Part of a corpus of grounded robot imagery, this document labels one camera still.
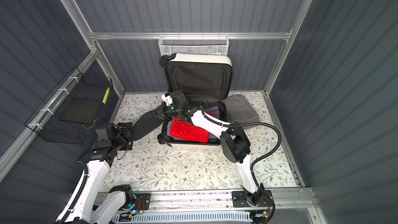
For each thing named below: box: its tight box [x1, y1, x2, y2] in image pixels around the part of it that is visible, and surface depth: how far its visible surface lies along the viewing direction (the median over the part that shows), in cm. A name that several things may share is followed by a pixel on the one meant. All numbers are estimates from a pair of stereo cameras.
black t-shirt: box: [129, 101, 166, 142], surface depth 80 cm
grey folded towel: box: [221, 93, 261, 124], surface depth 107 cm
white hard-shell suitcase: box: [157, 52, 234, 147], surface depth 89 cm
